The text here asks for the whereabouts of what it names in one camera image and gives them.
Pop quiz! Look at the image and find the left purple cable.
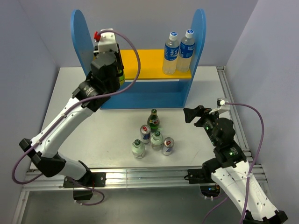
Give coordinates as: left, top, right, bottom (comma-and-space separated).
11, 28, 141, 206

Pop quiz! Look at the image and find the clear water bottle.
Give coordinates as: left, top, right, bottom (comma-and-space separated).
176, 29, 195, 72
162, 31, 179, 75

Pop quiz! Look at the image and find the aluminium front rail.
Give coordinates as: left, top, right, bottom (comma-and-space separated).
13, 163, 268, 224

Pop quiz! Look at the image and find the right Red Bull can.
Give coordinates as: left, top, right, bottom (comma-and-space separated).
162, 137, 174, 155

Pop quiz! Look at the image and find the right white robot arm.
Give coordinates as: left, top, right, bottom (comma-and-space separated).
183, 105, 288, 224

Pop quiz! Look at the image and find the purple cable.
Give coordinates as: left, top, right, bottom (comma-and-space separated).
200, 102, 264, 224
11, 28, 141, 206

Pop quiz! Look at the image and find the left clear glass bottle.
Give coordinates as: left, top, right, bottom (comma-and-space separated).
131, 139, 145, 159

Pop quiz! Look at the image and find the aluminium side rail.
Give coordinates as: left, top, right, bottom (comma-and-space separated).
216, 66, 253, 164

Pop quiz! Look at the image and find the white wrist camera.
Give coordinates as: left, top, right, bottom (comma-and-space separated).
93, 31, 119, 54
209, 98, 230, 115

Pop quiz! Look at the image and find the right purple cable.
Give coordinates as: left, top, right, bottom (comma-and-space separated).
200, 102, 264, 224

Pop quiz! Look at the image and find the left Red Bull can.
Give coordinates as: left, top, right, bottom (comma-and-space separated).
140, 125, 151, 144

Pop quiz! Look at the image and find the green Perrier bottle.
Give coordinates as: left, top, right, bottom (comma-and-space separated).
147, 109, 160, 132
118, 69, 125, 85

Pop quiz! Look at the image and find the red bull can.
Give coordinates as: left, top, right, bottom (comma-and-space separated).
162, 137, 174, 155
140, 125, 151, 144

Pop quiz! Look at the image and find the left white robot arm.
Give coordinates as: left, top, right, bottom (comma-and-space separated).
19, 49, 124, 186

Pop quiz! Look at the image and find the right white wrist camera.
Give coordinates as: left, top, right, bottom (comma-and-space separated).
209, 98, 230, 115

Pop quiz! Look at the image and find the clear glass bottle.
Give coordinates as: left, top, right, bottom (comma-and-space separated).
150, 130, 163, 151
131, 139, 145, 159

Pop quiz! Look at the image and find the right clear water bottle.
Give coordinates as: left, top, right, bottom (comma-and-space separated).
176, 29, 195, 72

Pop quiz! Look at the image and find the blue and yellow wooden shelf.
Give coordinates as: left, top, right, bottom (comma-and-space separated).
71, 9, 206, 109

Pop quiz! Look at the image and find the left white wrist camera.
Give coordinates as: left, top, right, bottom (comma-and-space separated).
93, 31, 119, 54

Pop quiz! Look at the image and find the left clear water bottle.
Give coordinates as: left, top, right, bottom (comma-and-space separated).
162, 31, 179, 75

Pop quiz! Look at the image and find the right clear glass bottle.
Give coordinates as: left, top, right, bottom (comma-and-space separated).
150, 130, 163, 151

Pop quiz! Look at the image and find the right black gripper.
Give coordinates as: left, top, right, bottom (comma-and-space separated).
183, 104, 222, 146

